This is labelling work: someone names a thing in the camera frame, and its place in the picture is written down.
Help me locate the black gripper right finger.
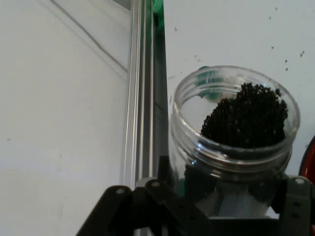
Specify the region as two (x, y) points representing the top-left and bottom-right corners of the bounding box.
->
(272, 173), (315, 236)

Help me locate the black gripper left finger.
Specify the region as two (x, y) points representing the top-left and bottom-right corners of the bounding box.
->
(75, 155), (213, 236)

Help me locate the clear jar of black beads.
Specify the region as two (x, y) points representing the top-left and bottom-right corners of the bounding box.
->
(168, 65), (301, 218)

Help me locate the red bowl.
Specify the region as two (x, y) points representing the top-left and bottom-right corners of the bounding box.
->
(297, 134), (315, 185)

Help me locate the green foam block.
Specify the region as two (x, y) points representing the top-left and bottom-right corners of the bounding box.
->
(152, 0), (165, 29)

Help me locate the aluminium wall rail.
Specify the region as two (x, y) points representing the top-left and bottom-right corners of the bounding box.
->
(120, 0), (170, 187)

